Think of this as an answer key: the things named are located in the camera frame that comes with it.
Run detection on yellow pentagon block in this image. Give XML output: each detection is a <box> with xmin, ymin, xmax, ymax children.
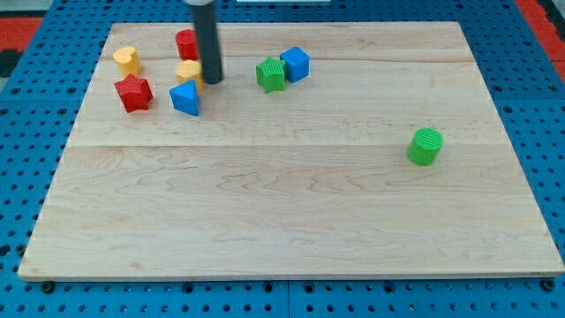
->
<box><xmin>175</xmin><ymin>60</ymin><xmax>206</xmax><ymax>92</ymax></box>

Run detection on green cylinder block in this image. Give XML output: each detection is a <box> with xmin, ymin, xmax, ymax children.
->
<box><xmin>407</xmin><ymin>127</ymin><xmax>444</xmax><ymax>166</ymax></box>

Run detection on green star block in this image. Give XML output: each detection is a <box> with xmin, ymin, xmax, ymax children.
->
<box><xmin>255</xmin><ymin>57</ymin><xmax>286</xmax><ymax>94</ymax></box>

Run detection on blue cube block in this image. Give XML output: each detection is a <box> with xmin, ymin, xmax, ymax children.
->
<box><xmin>280</xmin><ymin>46</ymin><xmax>310</xmax><ymax>83</ymax></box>

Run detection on wooden board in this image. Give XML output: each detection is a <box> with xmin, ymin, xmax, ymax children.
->
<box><xmin>18</xmin><ymin>21</ymin><xmax>564</xmax><ymax>282</ymax></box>

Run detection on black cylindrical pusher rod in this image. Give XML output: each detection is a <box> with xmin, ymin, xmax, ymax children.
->
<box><xmin>189</xmin><ymin>2</ymin><xmax>223</xmax><ymax>85</ymax></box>

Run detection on blue triangle block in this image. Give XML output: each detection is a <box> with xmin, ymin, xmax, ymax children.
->
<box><xmin>169</xmin><ymin>79</ymin><xmax>200</xmax><ymax>117</ymax></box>

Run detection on red cylinder block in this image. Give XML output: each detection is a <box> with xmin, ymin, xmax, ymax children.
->
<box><xmin>175</xmin><ymin>29</ymin><xmax>199</xmax><ymax>61</ymax></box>

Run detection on red star block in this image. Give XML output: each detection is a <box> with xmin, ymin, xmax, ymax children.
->
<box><xmin>114</xmin><ymin>74</ymin><xmax>153</xmax><ymax>113</ymax></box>

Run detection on yellow heart block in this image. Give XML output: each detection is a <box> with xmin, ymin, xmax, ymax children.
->
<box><xmin>112</xmin><ymin>46</ymin><xmax>142</xmax><ymax>77</ymax></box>

